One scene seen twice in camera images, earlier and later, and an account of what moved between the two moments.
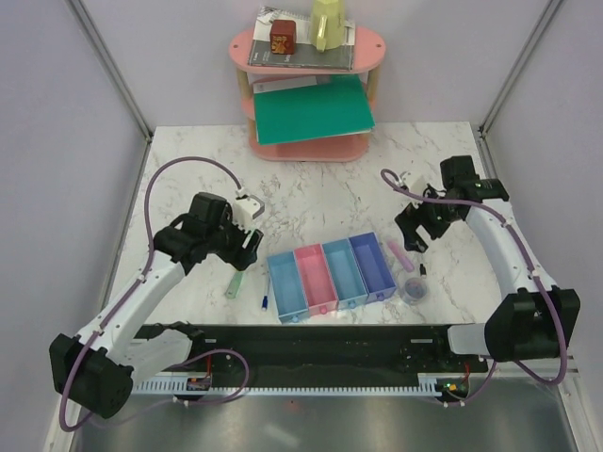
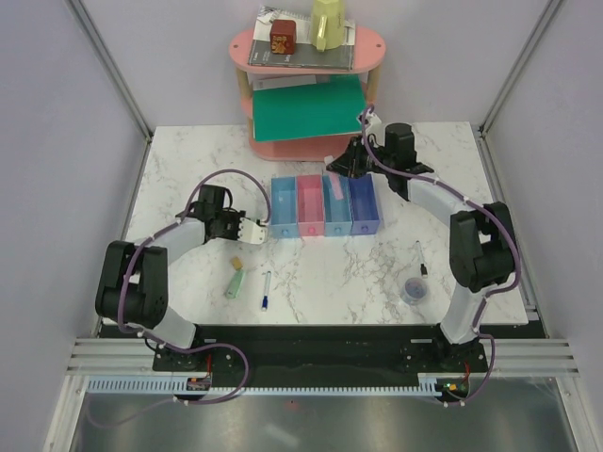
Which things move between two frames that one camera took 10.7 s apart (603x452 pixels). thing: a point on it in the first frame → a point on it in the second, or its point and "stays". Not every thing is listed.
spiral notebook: [304, 27] stays
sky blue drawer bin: [346, 274] → [337, 213]
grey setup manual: [306, 56] stays
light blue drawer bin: [287, 287] → [284, 207]
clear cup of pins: [414, 290] stays
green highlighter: [235, 284] stays
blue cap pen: [265, 300] stays
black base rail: [323, 348] stays
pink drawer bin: [317, 280] → [310, 206]
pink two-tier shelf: [368, 53] stays
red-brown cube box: [283, 37] stays
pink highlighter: [402, 259] → [337, 186]
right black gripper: [409, 218] → [349, 162]
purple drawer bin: [375, 273] → [365, 205]
